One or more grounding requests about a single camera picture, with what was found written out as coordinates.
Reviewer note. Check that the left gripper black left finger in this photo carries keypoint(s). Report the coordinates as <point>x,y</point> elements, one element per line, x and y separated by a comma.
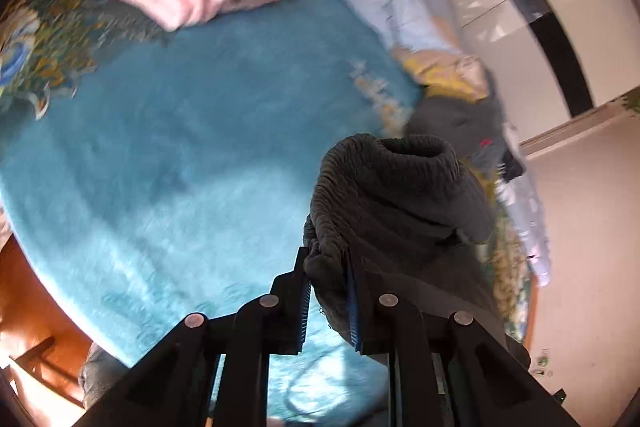
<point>212,369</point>

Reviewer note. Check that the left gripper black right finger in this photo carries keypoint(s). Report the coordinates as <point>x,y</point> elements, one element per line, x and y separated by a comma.
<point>442,370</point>

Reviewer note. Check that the dark grey sweatpants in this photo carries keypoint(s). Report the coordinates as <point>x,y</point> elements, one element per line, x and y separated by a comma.
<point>415,215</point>

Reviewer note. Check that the orange wooden headboard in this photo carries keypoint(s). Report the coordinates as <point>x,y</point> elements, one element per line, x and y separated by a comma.
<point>41,349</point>

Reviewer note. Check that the teal floral bed blanket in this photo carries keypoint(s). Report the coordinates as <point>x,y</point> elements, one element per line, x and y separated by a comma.
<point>149,174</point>

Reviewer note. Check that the dark grey garment pile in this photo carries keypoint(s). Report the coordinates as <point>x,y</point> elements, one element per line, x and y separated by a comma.
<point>473,129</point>

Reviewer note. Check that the beige and yellow knit sweater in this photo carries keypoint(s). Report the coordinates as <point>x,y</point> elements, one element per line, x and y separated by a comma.
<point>446,74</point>

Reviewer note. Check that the white and black wardrobe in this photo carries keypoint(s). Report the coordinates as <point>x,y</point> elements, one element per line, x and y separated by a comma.
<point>554,60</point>

